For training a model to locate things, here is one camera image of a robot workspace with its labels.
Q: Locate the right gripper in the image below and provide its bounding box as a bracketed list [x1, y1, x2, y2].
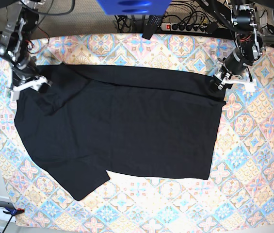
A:
[8, 57, 52, 101]

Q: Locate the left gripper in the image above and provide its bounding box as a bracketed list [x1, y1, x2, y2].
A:
[209, 50, 257, 93]

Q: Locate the black T-shirt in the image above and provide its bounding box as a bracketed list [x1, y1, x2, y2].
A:
[15, 64, 225, 200]

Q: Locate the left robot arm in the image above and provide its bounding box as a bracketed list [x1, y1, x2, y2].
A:
[210, 0, 266, 92]

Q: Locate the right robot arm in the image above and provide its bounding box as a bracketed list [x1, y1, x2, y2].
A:
[0, 0, 52, 101]

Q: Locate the white power strip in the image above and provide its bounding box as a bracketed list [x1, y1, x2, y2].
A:
[161, 23, 208, 33]

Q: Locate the patterned tablecloth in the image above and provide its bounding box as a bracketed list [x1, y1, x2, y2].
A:
[0, 33, 274, 230]

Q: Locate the blue clamp bottom left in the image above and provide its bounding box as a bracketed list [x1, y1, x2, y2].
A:
[2, 207, 25, 233]

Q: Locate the black mesh strap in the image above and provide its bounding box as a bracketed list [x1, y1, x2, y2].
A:
[142, 15, 163, 40]

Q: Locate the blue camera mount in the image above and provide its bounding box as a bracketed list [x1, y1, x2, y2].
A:
[97, 0, 171, 16]

